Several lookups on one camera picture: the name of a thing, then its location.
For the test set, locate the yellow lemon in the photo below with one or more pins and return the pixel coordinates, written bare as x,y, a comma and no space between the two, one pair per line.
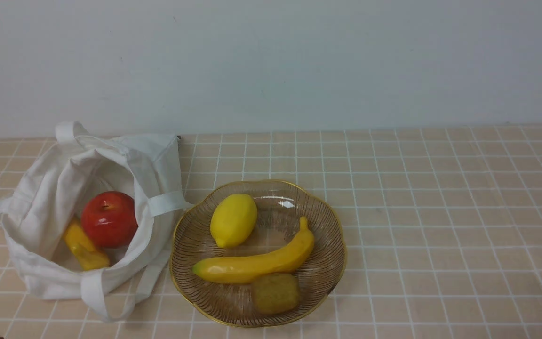
233,220

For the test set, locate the red apple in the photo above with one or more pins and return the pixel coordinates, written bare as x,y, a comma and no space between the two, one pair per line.
109,219

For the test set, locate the gold rimmed glass bowl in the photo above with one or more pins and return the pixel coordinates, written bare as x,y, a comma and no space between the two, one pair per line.
280,206

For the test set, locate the yellow banana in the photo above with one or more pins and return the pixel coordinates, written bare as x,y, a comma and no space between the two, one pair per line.
246,269

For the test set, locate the white cloth tote bag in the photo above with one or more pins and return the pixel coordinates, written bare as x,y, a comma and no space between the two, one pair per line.
61,182

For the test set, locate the brown kiwi fruit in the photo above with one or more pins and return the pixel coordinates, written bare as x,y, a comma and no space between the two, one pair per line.
275,293

